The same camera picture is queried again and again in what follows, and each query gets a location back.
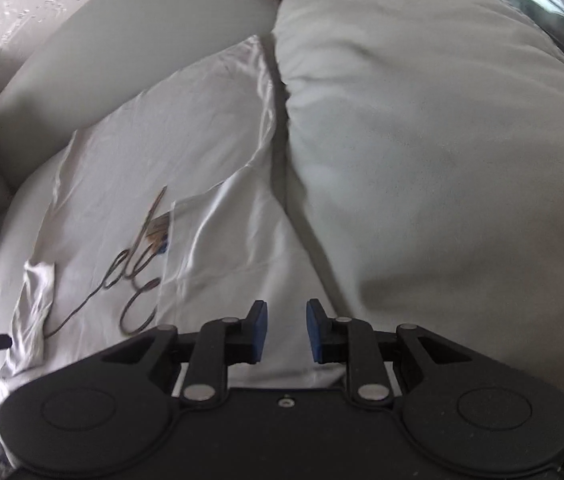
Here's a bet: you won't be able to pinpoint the grey sofa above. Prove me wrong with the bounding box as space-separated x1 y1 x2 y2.
0 0 564 461

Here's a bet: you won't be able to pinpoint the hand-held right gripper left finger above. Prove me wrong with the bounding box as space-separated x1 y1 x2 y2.
99 299 269 404

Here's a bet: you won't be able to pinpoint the light grey pants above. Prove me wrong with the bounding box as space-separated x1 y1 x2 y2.
0 35 350 393

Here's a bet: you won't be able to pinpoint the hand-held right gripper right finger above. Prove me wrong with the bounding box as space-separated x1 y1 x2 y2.
306 298 472 404

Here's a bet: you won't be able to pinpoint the brown pants drawstring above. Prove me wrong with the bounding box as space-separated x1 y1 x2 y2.
43 185 170 339

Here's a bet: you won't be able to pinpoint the brown garment tag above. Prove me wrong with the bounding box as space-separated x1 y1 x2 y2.
146 212 171 255

